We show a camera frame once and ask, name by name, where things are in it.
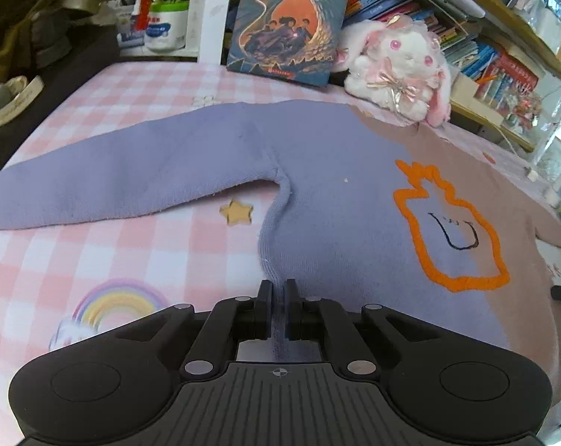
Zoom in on row of colourful books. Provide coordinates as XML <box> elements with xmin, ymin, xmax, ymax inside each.
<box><xmin>343</xmin><ymin>0</ymin><xmax>544</xmax><ymax>117</ymax></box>

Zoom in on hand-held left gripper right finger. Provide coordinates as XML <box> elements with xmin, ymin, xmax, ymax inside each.
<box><xmin>284</xmin><ymin>279</ymin><xmax>442</xmax><ymax>378</ymax></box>

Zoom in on white power adapter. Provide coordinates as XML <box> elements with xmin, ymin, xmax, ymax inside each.
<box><xmin>526</xmin><ymin>166</ymin><xmax>561</xmax><ymax>211</ymax></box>

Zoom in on purple and mauve sweater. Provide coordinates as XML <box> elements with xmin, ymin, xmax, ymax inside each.
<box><xmin>0</xmin><ymin>98</ymin><xmax>561</xmax><ymax>398</ymax></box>

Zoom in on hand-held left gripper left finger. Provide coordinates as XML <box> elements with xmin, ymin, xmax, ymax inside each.
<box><xmin>117</xmin><ymin>279</ymin><xmax>275</xmax><ymax>379</ymax></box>

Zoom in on dark clothes pile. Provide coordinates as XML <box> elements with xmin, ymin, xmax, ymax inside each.
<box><xmin>0</xmin><ymin>0</ymin><xmax>73</xmax><ymax>72</ymax></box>

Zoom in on pink checkered blanket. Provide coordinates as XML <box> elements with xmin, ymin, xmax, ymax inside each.
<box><xmin>0</xmin><ymin>58</ymin><xmax>561</xmax><ymax>405</ymax></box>

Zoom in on large illustrated book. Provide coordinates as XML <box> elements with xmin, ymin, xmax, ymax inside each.
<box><xmin>225</xmin><ymin>0</ymin><xmax>358</xmax><ymax>88</ymax></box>

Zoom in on white jar with green lid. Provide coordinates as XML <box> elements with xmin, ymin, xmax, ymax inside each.
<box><xmin>143</xmin><ymin>0</ymin><xmax>189</xmax><ymax>55</ymax></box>

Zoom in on white post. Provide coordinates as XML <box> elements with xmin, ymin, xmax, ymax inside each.
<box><xmin>197</xmin><ymin>0</ymin><xmax>247</xmax><ymax>67</ymax></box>

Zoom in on wooden bookshelf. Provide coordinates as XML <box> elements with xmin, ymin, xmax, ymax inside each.
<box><xmin>355</xmin><ymin>0</ymin><xmax>561</xmax><ymax>154</ymax></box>

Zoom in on white pink bunny plush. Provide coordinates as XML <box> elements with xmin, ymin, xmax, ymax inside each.
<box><xmin>331</xmin><ymin>14</ymin><xmax>453</xmax><ymax>128</ymax></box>

